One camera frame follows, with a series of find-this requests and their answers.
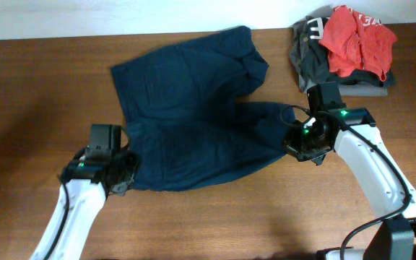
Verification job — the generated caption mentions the black garment with white print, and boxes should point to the black garment with white print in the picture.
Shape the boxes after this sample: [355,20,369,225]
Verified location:
[290,16,397,92]

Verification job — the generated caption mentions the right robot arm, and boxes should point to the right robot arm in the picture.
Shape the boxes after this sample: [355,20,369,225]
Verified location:
[283,82,416,260]

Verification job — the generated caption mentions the grey folded garment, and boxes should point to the grey folded garment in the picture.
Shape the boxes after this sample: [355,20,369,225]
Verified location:
[298,76,389,97]

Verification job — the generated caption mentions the red t-shirt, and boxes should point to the red t-shirt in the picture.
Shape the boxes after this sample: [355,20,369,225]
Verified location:
[319,5,397,82]

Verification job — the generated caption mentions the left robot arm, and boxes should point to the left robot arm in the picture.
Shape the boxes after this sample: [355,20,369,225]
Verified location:
[31,124,139,259]

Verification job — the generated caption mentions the navy blue shorts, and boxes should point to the navy blue shorts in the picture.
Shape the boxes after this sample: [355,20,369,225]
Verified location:
[111,26,295,191]

